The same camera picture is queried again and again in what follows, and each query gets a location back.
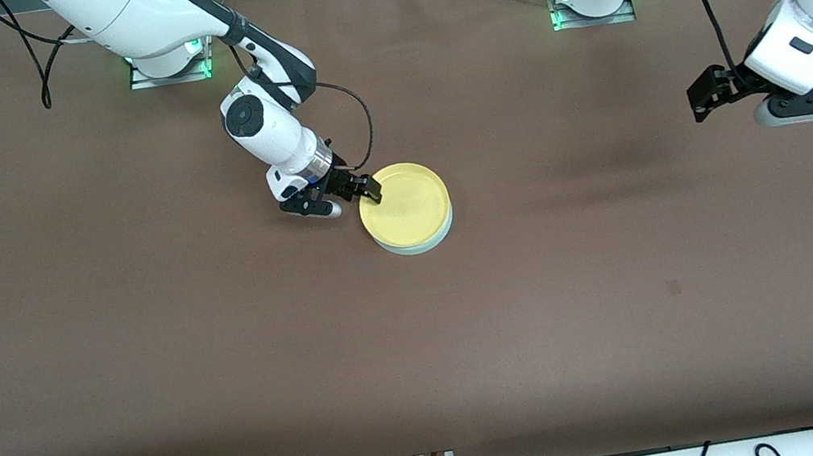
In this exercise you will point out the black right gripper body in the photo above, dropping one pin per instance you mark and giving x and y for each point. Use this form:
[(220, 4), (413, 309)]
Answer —
[(340, 180)]

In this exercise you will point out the yellow round plate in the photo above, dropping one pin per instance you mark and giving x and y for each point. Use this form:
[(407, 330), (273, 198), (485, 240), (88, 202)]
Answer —
[(407, 207)]

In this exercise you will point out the pale green round plate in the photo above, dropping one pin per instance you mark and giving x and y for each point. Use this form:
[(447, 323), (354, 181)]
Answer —
[(426, 247)]

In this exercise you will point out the brown table cover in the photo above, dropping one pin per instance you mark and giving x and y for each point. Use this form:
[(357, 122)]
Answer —
[(429, 371)]

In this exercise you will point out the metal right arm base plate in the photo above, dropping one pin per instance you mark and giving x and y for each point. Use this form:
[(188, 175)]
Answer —
[(171, 78)]

